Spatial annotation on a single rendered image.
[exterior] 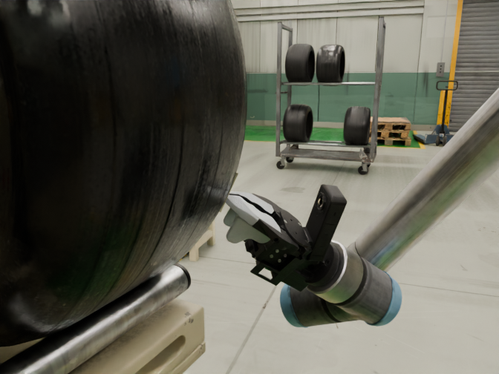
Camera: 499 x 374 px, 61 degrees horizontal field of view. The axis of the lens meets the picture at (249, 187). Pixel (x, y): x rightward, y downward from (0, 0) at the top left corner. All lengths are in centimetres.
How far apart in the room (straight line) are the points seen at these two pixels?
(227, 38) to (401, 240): 51
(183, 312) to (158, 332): 6
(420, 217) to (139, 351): 50
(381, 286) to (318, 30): 1093
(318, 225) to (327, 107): 1077
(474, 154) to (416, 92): 1054
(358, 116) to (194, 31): 521
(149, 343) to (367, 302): 34
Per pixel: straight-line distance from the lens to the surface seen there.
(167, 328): 60
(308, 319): 80
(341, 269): 66
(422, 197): 77
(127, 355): 56
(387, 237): 82
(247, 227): 57
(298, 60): 568
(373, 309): 73
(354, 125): 554
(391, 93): 1124
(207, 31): 43
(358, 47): 1137
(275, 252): 61
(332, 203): 58
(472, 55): 1145
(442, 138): 870
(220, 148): 44
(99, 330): 53
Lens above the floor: 118
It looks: 14 degrees down
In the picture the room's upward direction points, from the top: straight up
